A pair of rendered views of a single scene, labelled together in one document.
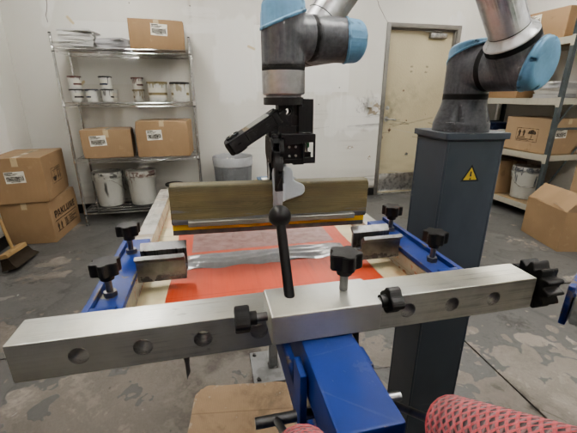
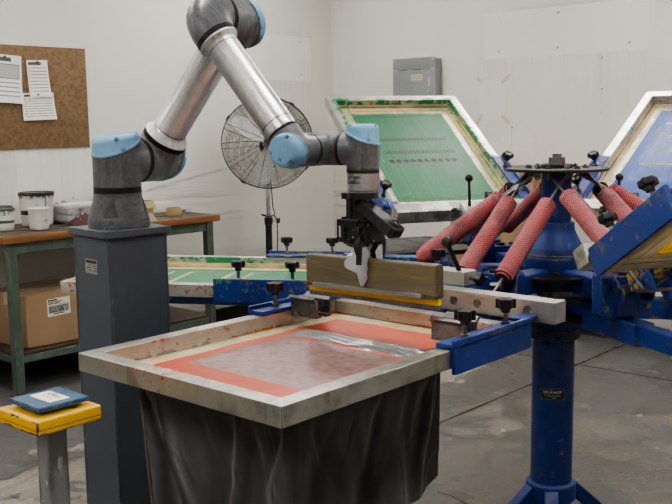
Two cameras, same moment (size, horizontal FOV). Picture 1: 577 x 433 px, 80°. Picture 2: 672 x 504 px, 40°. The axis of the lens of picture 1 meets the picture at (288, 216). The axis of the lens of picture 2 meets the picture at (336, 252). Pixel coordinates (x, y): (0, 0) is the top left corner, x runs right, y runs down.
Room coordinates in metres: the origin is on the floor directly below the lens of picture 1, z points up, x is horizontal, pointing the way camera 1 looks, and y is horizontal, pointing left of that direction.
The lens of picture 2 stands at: (1.95, 1.69, 1.45)
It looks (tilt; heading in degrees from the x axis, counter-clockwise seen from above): 8 degrees down; 234
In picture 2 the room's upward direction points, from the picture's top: 1 degrees counter-clockwise
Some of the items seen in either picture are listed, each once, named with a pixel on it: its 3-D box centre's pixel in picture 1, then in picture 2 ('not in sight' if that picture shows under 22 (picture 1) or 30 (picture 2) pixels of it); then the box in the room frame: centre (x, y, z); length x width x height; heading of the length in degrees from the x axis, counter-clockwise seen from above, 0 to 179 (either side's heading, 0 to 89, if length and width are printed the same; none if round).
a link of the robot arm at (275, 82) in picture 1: (282, 85); (362, 183); (0.66, 0.01, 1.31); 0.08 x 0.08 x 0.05
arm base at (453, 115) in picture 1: (462, 112); (118, 206); (1.03, -0.50, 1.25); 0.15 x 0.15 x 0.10
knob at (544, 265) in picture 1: (526, 283); not in sight; (0.48, -0.37, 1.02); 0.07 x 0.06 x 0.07; 12
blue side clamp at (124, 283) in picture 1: (124, 284); (485, 343); (0.54, 0.29, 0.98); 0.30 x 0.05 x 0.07; 12
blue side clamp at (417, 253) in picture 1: (407, 255); (298, 311); (0.66, -0.25, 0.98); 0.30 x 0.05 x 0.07; 12
